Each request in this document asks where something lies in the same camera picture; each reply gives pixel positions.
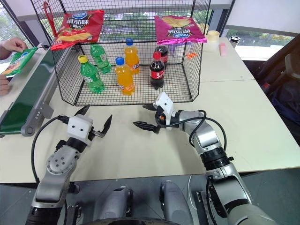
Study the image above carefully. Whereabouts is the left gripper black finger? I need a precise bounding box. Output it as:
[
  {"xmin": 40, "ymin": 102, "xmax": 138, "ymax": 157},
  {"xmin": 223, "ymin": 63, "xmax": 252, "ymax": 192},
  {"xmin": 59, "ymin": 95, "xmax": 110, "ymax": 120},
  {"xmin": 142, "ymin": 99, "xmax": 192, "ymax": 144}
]
[
  {"xmin": 74, "ymin": 104, "xmax": 91, "ymax": 116},
  {"xmin": 100, "ymin": 114, "xmax": 113, "ymax": 137}
]

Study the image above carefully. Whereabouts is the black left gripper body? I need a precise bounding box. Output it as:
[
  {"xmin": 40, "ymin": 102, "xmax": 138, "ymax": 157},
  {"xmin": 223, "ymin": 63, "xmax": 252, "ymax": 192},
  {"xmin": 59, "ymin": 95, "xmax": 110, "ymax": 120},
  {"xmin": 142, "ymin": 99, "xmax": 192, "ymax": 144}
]
[{"xmin": 87, "ymin": 126, "xmax": 102, "ymax": 143}]

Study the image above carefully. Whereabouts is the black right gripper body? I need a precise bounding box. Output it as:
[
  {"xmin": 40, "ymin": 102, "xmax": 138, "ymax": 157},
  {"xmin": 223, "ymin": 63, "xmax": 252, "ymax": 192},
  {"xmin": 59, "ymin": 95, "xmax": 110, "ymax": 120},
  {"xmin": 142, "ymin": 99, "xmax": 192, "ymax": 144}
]
[{"xmin": 154, "ymin": 105, "xmax": 165, "ymax": 135}]

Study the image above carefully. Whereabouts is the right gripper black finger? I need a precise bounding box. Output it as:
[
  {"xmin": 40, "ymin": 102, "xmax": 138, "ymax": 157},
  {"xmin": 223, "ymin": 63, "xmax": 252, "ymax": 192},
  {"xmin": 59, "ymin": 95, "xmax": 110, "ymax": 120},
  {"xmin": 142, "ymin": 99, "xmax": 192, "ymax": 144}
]
[
  {"xmin": 132, "ymin": 121, "xmax": 158, "ymax": 134},
  {"xmin": 142, "ymin": 104, "xmax": 157, "ymax": 113}
]

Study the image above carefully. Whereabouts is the green chips bag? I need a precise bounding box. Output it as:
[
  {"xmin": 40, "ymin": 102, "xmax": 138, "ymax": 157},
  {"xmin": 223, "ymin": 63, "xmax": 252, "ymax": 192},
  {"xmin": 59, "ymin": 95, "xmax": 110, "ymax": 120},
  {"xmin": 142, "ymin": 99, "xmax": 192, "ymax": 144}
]
[{"xmin": 0, "ymin": 46, "xmax": 38, "ymax": 76}]

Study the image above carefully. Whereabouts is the green conveyor belt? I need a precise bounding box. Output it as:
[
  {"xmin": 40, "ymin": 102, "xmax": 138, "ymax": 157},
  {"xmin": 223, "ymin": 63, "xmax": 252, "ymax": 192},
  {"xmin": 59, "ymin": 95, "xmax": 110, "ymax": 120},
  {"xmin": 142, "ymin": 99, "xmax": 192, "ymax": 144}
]
[{"xmin": 0, "ymin": 41, "xmax": 57, "ymax": 138}]

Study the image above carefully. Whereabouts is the person's right hand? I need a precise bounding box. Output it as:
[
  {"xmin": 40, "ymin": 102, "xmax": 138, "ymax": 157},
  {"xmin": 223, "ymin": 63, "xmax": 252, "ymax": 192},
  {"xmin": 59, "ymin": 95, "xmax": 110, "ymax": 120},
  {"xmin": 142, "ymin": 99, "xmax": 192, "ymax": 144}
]
[{"xmin": 0, "ymin": 75, "xmax": 11, "ymax": 96}]

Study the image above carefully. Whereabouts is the person's left hand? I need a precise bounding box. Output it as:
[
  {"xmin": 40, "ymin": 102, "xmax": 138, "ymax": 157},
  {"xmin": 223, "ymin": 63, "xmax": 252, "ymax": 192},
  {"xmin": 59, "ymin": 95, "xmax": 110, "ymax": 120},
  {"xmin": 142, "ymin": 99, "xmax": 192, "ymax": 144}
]
[{"xmin": 0, "ymin": 37, "xmax": 30, "ymax": 60}]

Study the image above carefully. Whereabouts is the green soda bottle yellow cap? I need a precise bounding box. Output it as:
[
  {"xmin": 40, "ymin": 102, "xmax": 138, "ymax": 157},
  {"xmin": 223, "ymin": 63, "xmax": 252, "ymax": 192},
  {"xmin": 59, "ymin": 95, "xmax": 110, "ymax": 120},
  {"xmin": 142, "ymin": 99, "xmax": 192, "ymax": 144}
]
[{"xmin": 77, "ymin": 54, "xmax": 106, "ymax": 93}]

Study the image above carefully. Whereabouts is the cola bottle red cap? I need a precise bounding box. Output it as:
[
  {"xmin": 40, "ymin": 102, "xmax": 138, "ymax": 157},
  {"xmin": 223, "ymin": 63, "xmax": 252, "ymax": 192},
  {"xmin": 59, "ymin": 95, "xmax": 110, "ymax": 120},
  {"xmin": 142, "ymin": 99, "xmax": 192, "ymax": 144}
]
[
  {"xmin": 154, "ymin": 45, "xmax": 170, "ymax": 70},
  {"xmin": 149, "ymin": 51, "xmax": 166, "ymax": 89}
]

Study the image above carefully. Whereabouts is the orange soda bottle blue cap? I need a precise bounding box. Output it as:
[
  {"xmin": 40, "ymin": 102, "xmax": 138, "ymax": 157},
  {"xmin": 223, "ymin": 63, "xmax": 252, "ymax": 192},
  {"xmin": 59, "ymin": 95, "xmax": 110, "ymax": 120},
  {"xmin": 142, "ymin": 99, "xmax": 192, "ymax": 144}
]
[
  {"xmin": 114, "ymin": 57, "xmax": 136, "ymax": 97},
  {"xmin": 124, "ymin": 38, "xmax": 140, "ymax": 75}
]

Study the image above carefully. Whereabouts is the grey rounded robot leg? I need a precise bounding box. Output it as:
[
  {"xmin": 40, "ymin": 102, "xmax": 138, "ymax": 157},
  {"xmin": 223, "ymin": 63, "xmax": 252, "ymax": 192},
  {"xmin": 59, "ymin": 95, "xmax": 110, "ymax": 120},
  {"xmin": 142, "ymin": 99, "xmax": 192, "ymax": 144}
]
[
  {"xmin": 159, "ymin": 180, "xmax": 196, "ymax": 225},
  {"xmin": 97, "ymin": 186, "xmax": 135, "ymax": 225}
]

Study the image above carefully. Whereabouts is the red chips bag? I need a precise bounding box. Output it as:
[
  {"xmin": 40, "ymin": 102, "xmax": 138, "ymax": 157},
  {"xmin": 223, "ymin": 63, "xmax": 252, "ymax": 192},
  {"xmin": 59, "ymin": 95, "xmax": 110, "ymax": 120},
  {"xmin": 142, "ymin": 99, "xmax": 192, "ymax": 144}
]
[{"xmin": 50, "ymin": 9, "xmax": 105, "ymax": 52}]

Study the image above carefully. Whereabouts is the magenta chips bag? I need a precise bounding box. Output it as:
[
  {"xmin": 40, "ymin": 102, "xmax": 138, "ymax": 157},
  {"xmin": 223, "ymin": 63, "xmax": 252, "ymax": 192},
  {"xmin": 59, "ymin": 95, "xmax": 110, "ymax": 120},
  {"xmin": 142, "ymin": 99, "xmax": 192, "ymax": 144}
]
[{"xmin": 154, "ymin": 15, "xmax": 208, "ymax": 46}]

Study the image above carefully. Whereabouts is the cream plastic cup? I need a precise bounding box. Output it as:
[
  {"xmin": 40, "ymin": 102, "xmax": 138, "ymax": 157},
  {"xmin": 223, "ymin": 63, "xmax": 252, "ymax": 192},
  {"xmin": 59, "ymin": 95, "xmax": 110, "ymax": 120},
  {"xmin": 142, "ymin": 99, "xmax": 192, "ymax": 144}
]
[{"xmin": 206, "ymin": 30, "xmax": 220, "ymax": 53}]

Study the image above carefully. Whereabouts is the pink rectangular block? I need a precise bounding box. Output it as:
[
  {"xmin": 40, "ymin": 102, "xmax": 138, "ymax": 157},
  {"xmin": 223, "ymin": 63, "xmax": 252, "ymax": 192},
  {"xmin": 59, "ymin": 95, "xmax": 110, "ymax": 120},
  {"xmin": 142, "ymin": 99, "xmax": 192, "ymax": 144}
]
[{"xmin": 218, "ymin": 42, "xmax": 228, "ymax": 57}]

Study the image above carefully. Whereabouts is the red plastic hook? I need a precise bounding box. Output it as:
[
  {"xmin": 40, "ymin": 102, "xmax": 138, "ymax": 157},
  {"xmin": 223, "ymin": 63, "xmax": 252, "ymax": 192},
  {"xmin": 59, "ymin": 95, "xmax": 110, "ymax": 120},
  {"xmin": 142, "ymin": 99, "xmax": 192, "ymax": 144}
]
[{"xmin": 42, "ymin": 0, "xmax": 58, "ymax": 38}]

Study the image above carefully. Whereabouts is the black and white tumbler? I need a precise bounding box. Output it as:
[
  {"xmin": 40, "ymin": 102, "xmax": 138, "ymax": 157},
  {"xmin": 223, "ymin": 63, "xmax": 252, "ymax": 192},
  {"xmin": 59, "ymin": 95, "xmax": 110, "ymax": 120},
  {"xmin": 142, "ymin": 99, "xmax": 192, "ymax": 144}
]
[{"xmin": 229, "ymin": 35, "xmax": 240, "ymax": 50}]

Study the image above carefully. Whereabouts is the black office chair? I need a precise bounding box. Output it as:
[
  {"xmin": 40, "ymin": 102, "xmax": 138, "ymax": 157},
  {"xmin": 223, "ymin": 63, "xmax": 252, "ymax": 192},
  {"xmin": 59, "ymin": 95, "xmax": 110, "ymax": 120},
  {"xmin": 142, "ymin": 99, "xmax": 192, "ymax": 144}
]
[{"xmin": 255, "ymin": 33, "xmax": 300, "ymax": 93}]

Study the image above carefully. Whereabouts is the dark blue backpack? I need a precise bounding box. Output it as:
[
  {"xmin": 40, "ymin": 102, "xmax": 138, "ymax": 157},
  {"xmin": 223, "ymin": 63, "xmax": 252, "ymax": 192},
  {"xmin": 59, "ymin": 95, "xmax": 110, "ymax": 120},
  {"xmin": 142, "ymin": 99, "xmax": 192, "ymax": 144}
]
[{"xmin": 269, "ymin": 81, "xmax": 300, "ymax": 143}]

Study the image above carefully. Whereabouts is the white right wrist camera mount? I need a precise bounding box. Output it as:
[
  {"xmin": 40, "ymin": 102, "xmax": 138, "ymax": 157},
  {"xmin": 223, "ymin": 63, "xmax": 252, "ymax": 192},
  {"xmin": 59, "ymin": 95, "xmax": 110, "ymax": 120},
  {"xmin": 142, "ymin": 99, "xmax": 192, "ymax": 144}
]
[{"xmin": 152, "ymin": 92, "xmax": 176, "ymax": 129}]

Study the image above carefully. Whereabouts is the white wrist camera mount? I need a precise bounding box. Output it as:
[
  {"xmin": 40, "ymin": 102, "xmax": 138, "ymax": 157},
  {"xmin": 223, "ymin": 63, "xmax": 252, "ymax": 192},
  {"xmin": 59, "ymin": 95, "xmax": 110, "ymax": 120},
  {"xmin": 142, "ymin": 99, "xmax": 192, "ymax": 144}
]
[
  {"xmin": 67, "ymin": 114, "xmax": 94, "ymax": 144},
  {"xmin": 152, "ymin": 92, "xmax": 176, "ymax": 129}
]

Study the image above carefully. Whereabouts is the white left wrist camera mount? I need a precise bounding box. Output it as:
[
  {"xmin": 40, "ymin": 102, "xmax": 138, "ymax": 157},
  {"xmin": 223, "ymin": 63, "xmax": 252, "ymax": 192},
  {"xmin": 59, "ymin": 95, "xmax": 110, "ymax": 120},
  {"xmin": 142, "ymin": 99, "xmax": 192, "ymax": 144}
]
[{"xmin": 67, "ymin": 114, "xmax": 94, "ymax": 144}]

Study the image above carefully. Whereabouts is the black wire mesh rack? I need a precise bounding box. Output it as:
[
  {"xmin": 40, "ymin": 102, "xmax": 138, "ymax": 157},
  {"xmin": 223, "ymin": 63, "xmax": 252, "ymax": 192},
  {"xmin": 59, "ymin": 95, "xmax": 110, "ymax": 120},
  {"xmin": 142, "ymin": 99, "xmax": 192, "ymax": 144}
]
[{"xmin": 30, "ymin": 0, "xmax": 211, "ymax": 107}]

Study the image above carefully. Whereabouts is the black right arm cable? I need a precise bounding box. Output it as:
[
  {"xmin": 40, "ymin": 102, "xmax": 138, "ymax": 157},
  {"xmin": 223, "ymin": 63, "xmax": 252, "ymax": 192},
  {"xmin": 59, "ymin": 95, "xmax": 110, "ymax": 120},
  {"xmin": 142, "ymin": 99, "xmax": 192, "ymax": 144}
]
[{"xmin": 189, "ymin": 110, "xmax": 227, "ymax": 153}]

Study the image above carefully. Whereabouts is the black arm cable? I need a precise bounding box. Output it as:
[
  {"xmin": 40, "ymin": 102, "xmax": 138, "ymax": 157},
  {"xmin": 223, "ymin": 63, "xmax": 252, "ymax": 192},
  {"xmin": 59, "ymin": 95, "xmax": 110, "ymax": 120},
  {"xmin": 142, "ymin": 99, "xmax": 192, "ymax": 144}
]
[
  {"xmin": 31, "ymin": 115, "xmax": 71, "ymax": 184},
  {"xmin": 189, "ymin": 110, "xmax": 227, "ymax": 153}
]

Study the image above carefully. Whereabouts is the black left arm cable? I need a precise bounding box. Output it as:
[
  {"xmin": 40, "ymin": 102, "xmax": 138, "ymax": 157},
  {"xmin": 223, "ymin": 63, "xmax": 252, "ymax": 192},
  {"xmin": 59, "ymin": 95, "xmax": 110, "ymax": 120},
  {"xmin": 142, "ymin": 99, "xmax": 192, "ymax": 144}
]
[{"xmin": 31, "ymin": 115, "xmax": 71, "ymax": 184}]

